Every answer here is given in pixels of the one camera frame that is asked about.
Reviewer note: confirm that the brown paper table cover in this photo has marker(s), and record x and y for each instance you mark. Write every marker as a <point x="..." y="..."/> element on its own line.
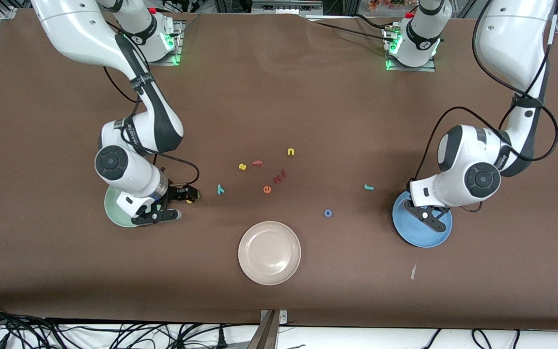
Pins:
<point x="279" y="97"/>

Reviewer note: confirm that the beige plate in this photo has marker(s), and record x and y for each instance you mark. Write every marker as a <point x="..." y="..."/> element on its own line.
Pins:
<point x="269" y="253"/>

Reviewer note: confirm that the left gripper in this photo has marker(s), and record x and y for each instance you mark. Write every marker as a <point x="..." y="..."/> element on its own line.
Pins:
<point x="408" y="184"/>

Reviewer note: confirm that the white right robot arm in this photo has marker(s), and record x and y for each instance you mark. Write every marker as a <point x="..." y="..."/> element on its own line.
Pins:
<point x="80" y="29"/>

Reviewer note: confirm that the metal clamp post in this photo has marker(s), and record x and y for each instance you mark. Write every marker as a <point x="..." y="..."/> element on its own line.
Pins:
<point x="267" y="334"/>

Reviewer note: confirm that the small grey paper scrap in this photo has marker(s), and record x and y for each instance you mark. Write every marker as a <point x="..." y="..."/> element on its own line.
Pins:
<point x="412" y="272"/>

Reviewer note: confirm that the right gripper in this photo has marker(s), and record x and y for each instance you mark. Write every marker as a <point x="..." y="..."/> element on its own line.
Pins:
<point x="176" y="192"/>

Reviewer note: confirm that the orange artificial flowers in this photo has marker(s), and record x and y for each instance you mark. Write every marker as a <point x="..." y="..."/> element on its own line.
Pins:
<point x="380" y="5"/>

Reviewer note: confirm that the green plate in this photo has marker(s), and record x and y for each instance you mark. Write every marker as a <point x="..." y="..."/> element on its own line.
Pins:
<point x="114" y="211"/>

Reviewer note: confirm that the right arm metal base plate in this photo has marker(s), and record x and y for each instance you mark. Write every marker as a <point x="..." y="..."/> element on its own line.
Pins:
<point x="178" y="53"/>

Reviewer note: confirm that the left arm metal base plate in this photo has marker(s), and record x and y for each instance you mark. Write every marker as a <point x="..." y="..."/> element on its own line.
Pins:
<point x="429" y="68"/>

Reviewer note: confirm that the aluminium frame structure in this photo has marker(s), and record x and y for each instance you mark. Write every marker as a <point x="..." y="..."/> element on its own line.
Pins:
<point x="284" y="6"/>

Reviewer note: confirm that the blue plate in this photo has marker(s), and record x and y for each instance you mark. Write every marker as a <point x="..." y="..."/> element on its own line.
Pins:
<point x="422" y="237"/>

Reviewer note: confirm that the black power plug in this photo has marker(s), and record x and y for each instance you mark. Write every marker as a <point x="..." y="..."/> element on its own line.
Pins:
<point x="221" y="339"/>

